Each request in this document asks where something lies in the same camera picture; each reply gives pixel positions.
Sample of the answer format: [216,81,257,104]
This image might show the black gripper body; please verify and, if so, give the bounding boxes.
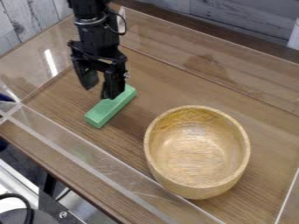
[66,18,129,81]

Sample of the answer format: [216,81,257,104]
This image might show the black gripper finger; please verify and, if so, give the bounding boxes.
[72,58,98,90]
[101,69,126,100]

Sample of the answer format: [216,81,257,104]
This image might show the green rectangular block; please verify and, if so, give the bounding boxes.
[84,84,136,129]

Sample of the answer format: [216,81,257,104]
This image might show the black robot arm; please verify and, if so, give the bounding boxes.
[66,0,126,100]

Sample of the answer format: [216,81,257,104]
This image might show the brown wooden bowl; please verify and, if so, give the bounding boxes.
[144,105,250,200]

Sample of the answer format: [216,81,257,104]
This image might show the blue object at left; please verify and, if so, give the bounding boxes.
[0,93,14,102]

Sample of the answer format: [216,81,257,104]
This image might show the white object at right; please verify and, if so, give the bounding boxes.
[287,24,299,50]

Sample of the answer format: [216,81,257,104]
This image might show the clear acrylic corner bracket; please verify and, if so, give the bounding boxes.
[116,7,126,34]

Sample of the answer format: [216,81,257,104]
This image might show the clear acrylic tray enclosure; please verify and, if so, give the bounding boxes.
[0,7,299,224]

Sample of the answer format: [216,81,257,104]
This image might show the black metal bracket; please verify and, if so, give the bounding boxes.
[38,190,86,224]

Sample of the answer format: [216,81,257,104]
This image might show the black cable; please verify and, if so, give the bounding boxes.
[0,192,34,224]

